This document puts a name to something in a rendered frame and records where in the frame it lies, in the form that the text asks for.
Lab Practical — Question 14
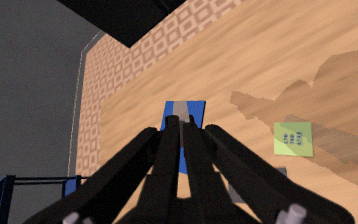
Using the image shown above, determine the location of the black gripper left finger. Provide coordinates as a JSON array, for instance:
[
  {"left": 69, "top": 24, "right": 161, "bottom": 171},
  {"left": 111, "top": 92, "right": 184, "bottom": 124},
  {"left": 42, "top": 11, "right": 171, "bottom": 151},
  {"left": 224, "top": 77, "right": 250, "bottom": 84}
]
[{"left": 23, "top": 101, "right": 182, "bottom": 224}]

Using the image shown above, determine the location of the blue flat rectangular pad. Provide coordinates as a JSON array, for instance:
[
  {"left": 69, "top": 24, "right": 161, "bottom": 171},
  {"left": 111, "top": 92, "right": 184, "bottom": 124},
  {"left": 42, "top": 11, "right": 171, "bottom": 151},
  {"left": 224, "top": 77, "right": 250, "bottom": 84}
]
[{"left": 160, "top": 101, "right": 206, "bottom": 175}]

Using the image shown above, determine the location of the green sticky note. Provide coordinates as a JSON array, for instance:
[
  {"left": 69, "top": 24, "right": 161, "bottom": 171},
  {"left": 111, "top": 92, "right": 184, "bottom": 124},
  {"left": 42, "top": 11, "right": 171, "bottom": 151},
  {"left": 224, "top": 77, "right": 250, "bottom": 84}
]
[{"left": 274, "top": 122, "right": 313, "bottom": 157}]

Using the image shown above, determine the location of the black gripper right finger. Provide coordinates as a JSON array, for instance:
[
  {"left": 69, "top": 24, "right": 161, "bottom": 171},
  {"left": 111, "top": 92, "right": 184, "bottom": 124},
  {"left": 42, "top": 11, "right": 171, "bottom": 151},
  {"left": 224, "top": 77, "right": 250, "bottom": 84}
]
[{"left": 180, "top": 101, "right": 355, "bottom": 224}]

